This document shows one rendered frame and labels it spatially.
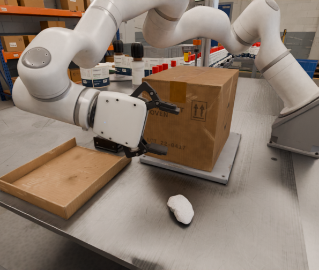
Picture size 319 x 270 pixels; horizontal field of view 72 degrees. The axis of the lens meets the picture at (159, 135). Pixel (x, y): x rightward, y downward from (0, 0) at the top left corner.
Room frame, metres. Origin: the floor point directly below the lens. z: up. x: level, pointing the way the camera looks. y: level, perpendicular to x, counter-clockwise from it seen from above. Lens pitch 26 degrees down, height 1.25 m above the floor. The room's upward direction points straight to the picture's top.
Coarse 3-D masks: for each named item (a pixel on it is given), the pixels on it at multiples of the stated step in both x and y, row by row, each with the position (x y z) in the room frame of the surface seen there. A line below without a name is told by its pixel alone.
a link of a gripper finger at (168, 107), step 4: (152, 92) 0.42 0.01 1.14; (156, 92) 0.43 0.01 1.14; (152, 96) 0.42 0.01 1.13; (156, 96) 0.42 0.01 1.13; (160, 100) 0.42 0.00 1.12; (160, 104) 0.41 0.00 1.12; (164, 104) 0.41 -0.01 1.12; (168, 104) 0.41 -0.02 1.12; (172, 104) 0.42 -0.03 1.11; (160, 108) 0.40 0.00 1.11; (164, 108) 0.40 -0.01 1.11; (168, 108) 0.41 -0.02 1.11; (172, 108) 0.41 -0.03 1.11; (176, 108) 0.42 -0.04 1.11; (172, 112) 0.40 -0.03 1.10; (176, 112) 0.40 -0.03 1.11
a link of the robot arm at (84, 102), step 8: (88, 88) 0.44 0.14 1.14; (80, 96) 0.41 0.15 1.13; (88, 96) 0.41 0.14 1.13; (96, 96) 0.43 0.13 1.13; (80, 104) 0.40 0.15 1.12; (88, 104) 0.40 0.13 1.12; (80, 112) 0.40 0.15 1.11; (88, 112) 0.41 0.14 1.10; (80, 120) 0.40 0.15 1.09; (88, 120) 0.41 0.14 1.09; (88, 128) 0.42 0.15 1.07
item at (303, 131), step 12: (300, 108) 0.74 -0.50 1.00; (312, 108) 0.72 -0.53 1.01; (276, 120) 0.82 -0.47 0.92; (288, 120) 0.75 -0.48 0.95; (300, 120) 0.73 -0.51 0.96; (312, 120) 0.71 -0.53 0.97; (276, 132) 0.77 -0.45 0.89; (288, 132) 0.75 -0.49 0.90; (300, 132) 0.73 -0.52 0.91; (312, 132) 0.71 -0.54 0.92; (276, 144) 0.77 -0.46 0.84; (288, 144) 0.74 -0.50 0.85; (300, 144) 0.72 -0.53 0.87; (312, 144) 0.70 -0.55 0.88; (312, 156) 0.69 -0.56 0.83
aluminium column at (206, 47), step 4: (208, 0) 1.45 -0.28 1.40; (212, 0) 1.44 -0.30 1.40; (208, 4) 1.46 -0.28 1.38; (212, 4) 1.44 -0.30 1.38; (204, 40) 1.45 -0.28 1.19; (208, 40) 1.44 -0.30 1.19; (204, 44) 1.45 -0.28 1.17; (208, 44) 1.44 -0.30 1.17; (204, 48) 1.46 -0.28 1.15; (208, 48) 1.44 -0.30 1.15; (204, 52) 1.46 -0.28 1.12; (208, 52) 1.44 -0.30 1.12; (204, 56) 1.46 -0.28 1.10; (208, 56) 1.44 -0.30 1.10; (204, 60) 1.46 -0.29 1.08; (208, 60) 1.45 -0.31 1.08; (204, 64) 1.45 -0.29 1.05; (208, 64) 1.46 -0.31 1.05
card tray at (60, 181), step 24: (72, 144) 0.76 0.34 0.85; (24, 168) 0.58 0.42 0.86; (48, 168) 0.61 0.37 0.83; (72, 168) 0.61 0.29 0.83; (96, 168) 0.61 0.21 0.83; (120, 168) 0.60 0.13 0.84; (24, 192) 0.46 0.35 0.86; (48, 192) 0.49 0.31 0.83; (72, 192) 0.49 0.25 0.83; (96, 192) 0.49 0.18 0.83
